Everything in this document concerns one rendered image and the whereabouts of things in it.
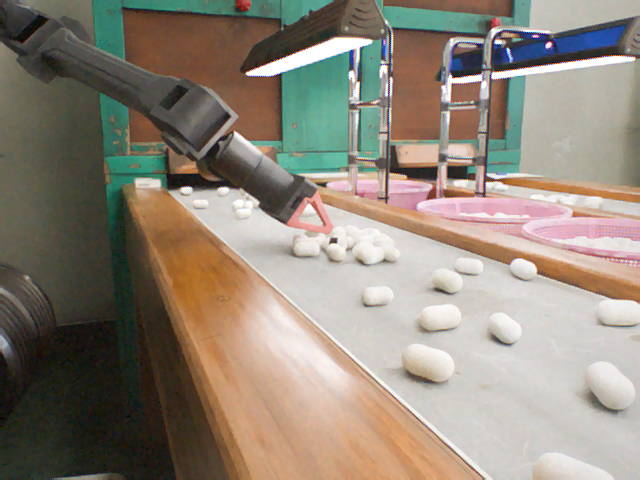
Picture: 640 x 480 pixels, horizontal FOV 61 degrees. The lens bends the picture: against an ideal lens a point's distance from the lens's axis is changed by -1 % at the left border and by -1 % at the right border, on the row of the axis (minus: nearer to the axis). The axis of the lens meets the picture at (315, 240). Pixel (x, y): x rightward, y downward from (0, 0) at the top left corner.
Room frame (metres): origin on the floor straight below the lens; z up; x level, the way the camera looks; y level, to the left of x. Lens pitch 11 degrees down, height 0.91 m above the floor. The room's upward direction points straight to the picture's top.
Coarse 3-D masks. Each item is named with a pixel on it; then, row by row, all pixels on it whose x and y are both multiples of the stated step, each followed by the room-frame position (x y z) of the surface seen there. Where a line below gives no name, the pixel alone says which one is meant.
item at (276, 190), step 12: (264, 156) 0.75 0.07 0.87; (264, 168) 0.73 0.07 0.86; (276, 168) 0.75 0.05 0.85; (252, 180) 0.73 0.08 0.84; (264, 180) 0.73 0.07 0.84; (276, 180) 0.74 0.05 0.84; (288, 180) 0.75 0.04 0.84; (300, 180) 0.74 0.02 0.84; (252, 192) 0.74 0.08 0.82; (264, 192) 0.74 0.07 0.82; (276, 192) 0.74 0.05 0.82; (288, 192) 0.74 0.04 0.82; (264, 204) 0.75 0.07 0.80; (276, 204) 0.75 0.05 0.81; (288, 204) 0.72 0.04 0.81; (276, 216) 0.73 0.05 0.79; (288, 216) 0.72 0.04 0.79
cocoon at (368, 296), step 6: (366, 288) 0.50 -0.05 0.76; (372, 288) 0.50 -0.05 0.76; (378, 288) 0.50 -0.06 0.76; (384, 288) 0.50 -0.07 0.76; (366, 294) 0.50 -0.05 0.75; (372, 294) 0.50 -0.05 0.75; (378, 294) 0.50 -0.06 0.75; (384, 294) 0.50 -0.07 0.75; (390, 294) 0.50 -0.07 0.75; (366, 300) 0.50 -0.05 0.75; (372, 300) 0.50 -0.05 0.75; (378, 300) 0.50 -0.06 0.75; (384, 300) 0.50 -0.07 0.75; (390, 300) 0.50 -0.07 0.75
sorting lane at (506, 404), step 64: (192, 192) 1.48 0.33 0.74; (256, 256) 0.71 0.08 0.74; (320, 256) 0.71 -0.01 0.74; (448, 256) 0.71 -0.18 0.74; (320, 320) 0.46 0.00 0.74; (384, 320) 0.46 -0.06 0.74; (576, 320) 0.46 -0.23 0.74; (384, 384) 0.33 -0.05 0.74; (448, 384) 0.34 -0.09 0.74; (512, 384) 0.34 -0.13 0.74; (576, 384) 0.34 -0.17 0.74; (512, 448) 0.26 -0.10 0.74; (576, 448) 0.26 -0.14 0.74
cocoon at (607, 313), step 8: (600, 304) 0.45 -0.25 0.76; (608, 304) 0.45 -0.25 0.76; (616, 304) 0.45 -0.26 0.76; (624, 304) 0.44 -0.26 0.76; (632, 304) 0.44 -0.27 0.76; (600, 312) 0.45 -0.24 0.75; (608, 312) 0.44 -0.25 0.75; (616, 312) 0.44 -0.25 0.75; (624, 312) 0.44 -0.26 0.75; (632, 312) 0.44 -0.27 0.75; (600, 320) 0.45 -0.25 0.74; (608, 320) 0.44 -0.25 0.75; (616, 320) 0.44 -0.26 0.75; (624, 320) 0.44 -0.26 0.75; (632, 320) 0.44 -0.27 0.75
